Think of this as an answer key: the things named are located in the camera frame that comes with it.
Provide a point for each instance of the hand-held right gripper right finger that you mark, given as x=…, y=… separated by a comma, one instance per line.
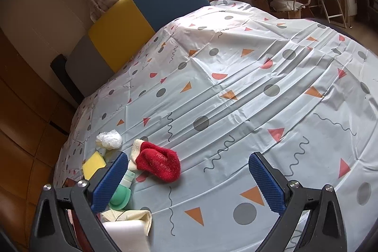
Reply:
x=265, y=181

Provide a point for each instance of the white foam block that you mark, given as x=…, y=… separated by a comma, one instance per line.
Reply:
x=124, y=235

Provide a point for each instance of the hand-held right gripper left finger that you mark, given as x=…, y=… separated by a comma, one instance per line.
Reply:
x=109, y=181

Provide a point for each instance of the cream cloth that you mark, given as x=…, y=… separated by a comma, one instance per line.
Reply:
x=133, y=215

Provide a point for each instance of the crumpled clear plastic bag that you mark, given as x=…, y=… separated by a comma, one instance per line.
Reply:
x=109, y=139

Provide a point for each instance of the green silicone bottle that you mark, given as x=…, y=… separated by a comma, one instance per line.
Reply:
x=121, y=196

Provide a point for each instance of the dark red box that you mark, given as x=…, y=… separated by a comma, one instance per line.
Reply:
x=75, y=221

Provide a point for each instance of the patterned bed sheet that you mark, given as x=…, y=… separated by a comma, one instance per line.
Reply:
x=236, y=122

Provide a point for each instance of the red sock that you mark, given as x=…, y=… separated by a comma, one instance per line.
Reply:
x=159, y=163

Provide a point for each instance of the black board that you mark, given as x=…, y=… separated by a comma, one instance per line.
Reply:
x=63, y=75

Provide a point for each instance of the white plastic bag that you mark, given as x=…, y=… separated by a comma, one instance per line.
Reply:
x=279, y=4

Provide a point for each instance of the yellow sponge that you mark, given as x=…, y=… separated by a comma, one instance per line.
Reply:
x=93, y=165

